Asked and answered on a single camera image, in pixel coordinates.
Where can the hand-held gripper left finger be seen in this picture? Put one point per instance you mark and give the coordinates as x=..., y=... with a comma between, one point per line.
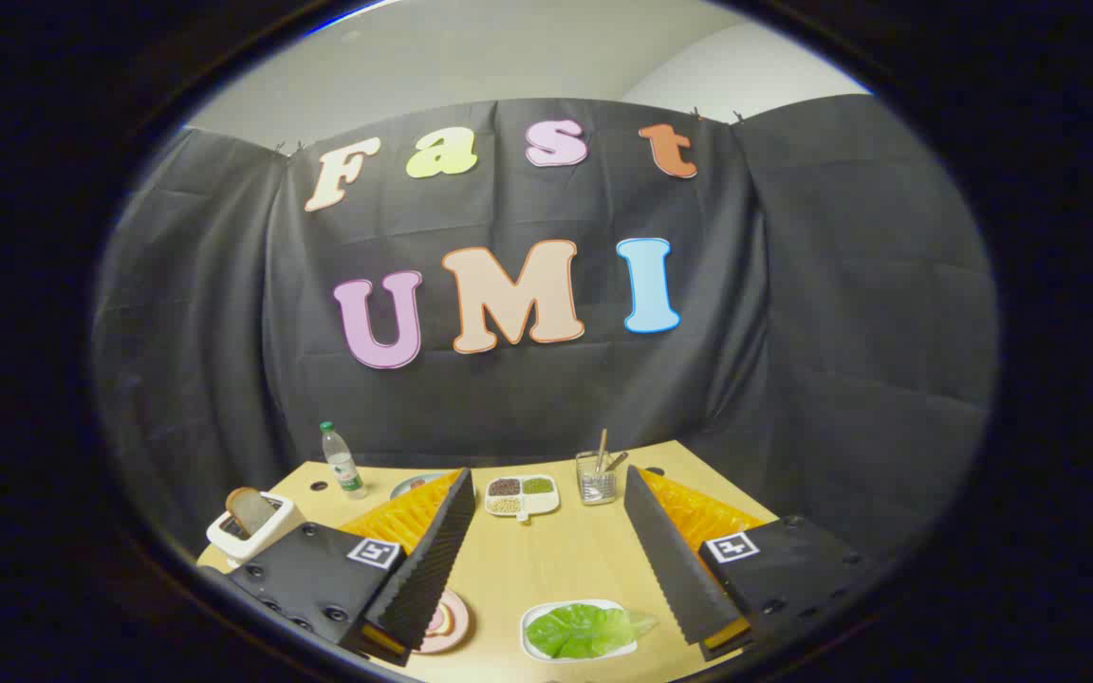
x=433, y=560

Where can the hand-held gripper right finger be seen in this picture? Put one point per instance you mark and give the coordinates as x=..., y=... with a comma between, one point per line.
x=670, y=560

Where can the green lettuce leaf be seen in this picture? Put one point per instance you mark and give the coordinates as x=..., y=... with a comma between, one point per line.
x=584, y=631

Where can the bread slice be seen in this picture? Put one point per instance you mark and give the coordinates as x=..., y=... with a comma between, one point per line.
x=250, y=510

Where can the pink round plate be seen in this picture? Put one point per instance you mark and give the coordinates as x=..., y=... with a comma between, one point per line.
x=453, y=621

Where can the teal round plate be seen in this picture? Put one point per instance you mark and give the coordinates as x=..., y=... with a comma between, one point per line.
x=408, y=486

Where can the clear glass cup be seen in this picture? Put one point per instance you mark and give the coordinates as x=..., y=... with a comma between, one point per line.
x=596, y=488

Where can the white divided grain dish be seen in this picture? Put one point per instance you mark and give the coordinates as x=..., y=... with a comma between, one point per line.
x=521, y=500

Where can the white rectangular plate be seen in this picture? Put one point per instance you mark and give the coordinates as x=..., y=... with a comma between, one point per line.
x=526, y=634

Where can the clear plastic water bottle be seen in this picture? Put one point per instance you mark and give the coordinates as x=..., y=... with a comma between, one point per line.
x=343, y=467

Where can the wooden stick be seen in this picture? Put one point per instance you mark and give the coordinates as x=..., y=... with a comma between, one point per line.
x=602, y=446

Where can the white toaster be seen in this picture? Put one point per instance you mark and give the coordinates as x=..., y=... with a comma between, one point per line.
x=224, y=544

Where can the black backdrop cloth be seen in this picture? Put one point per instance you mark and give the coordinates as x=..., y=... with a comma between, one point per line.
x=793, y=332

